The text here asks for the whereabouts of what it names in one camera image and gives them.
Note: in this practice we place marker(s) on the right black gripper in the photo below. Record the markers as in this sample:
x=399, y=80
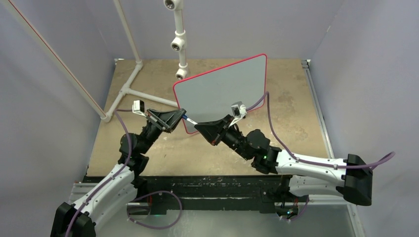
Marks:
x=212, y=131

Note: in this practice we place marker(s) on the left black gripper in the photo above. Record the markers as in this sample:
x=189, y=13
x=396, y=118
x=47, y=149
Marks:
x=167, y=120

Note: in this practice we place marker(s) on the white marker pen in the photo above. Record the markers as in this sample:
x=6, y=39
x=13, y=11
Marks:
x=189, y=120

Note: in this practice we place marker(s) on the red framed whiteboard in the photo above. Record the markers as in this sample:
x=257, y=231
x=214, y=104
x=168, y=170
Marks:
x=208, y=96

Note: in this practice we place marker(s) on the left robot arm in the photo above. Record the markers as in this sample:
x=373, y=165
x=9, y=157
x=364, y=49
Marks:
x=87, y=215

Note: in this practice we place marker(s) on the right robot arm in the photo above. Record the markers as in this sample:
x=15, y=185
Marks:
x=348, y=177

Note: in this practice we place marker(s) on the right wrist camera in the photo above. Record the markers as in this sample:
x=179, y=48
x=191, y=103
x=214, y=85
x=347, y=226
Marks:
x=238, y=111

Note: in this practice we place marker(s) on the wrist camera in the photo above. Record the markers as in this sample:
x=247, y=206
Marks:
x=138, y=108
x=238, y=111

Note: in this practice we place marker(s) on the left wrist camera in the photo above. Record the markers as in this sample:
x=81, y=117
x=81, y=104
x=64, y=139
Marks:
x=138, y=108

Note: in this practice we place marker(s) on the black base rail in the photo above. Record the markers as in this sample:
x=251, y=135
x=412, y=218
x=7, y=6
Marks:
x=209, y=193

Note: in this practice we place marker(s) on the white pvc pipe frame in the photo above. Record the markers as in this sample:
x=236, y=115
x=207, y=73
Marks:
x=178, y=44

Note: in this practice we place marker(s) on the aluminium table frame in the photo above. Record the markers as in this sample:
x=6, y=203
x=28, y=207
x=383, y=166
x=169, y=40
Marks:
x=299, y=176

